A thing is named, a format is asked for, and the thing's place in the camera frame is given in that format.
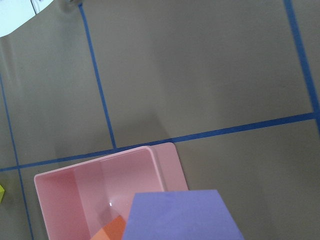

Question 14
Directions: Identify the purple foam block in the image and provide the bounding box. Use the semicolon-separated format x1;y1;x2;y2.
123;190;244;240

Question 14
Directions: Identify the orange foam block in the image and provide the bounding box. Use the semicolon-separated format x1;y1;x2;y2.
91;215;126;240

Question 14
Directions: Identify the yellow foam block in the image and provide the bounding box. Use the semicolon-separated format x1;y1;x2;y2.
0;185;5;203

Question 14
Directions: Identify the pink plastic bin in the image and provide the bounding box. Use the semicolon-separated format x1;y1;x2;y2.
34;143;188;240

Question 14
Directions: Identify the brown paper table cover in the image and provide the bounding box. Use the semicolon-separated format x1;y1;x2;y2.
0;0;320;240

